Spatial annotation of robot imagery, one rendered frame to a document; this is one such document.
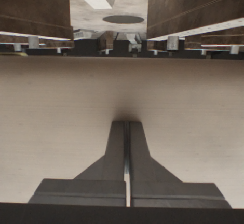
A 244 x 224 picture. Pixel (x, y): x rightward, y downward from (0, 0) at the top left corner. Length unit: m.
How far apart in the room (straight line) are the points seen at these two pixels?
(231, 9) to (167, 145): 0.78
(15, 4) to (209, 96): 1.47
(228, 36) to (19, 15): 2.00
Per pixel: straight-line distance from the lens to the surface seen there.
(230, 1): 0.91
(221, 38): 2.29
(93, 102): 0.15
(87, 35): 3.78
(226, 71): 0.18
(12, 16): 1.51
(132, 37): 3.93
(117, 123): 0.15
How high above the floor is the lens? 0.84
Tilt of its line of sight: 15 degrees up
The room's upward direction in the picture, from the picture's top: 179 degrees counter-clockwise
